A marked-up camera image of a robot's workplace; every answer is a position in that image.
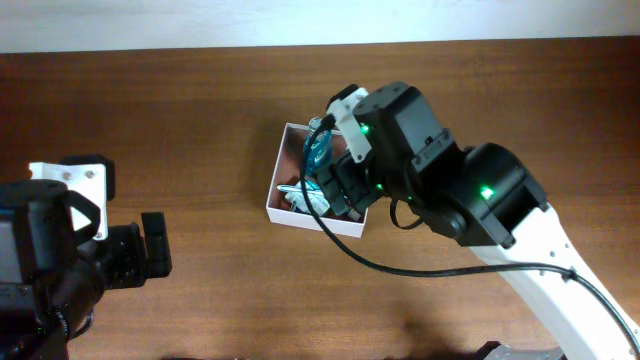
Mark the teal mouthwash bottle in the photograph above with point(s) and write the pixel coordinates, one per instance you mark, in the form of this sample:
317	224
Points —
321	148

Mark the green white soap bar box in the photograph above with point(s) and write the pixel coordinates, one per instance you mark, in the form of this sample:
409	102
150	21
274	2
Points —
294	196

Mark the teal toothpaste tube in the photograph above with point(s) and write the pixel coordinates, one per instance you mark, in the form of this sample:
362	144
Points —
354	215

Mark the blue white toothbrush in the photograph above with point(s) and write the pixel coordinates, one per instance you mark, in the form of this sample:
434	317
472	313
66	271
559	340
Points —
298	188

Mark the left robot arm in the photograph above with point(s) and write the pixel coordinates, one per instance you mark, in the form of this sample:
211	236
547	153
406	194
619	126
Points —
59	254

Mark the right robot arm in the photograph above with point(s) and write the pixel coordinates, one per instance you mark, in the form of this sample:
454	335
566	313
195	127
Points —
485	199

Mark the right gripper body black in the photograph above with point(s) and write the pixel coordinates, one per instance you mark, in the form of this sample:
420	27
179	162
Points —
342	187

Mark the white open cardboard box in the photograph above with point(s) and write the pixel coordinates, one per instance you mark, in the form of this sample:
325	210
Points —
286	171

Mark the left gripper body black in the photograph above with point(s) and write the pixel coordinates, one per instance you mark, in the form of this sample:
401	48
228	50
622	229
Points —
156	245

